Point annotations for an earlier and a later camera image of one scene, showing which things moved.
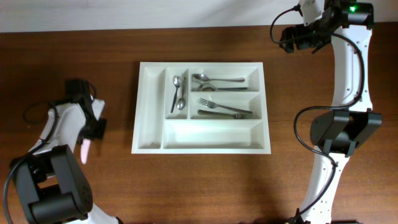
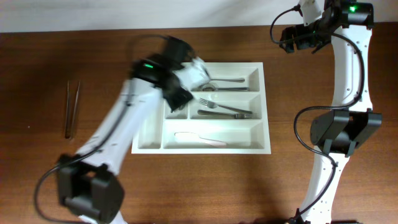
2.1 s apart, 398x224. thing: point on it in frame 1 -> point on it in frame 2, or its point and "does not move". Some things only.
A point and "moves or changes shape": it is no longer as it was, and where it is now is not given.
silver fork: (237, 116) does not move
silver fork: (212, 105) does not move
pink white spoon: (85, 146) moves or changes shape
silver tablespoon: (208, 88) does not move
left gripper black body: (94, 129) -> (180, 98)
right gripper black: (302, 42) does not move
